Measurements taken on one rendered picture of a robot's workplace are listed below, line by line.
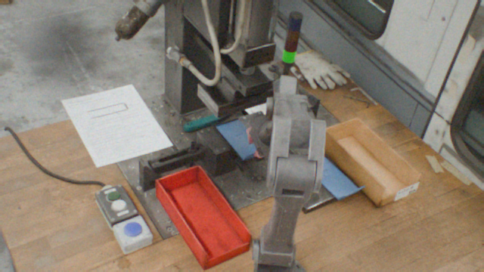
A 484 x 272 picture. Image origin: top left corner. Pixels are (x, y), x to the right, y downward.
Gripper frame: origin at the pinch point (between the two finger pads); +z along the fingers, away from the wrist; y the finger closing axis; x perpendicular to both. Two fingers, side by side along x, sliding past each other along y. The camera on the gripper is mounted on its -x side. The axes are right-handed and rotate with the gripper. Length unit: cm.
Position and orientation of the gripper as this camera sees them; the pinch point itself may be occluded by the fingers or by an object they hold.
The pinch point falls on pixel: (255, 148)
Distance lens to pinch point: 147.1
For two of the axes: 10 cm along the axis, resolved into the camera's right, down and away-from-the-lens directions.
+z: -3.5, 3.6, 8.7
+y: -4.0, -8.9, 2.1
